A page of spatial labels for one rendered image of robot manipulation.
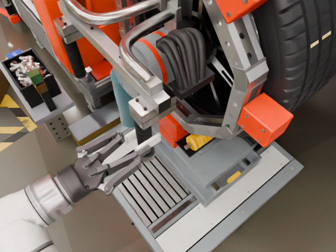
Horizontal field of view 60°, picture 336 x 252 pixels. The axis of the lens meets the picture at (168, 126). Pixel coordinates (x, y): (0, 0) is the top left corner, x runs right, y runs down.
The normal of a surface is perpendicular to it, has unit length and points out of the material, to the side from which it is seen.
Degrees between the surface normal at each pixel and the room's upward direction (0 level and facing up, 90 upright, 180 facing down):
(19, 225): 31
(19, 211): 25
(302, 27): 55
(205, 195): 0
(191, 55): 49
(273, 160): 0
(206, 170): 0
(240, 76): 90
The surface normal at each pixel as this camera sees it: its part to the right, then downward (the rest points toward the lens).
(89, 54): 0.62, 0.65
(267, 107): 0.00, -0.56
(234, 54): -0.79, 0.51
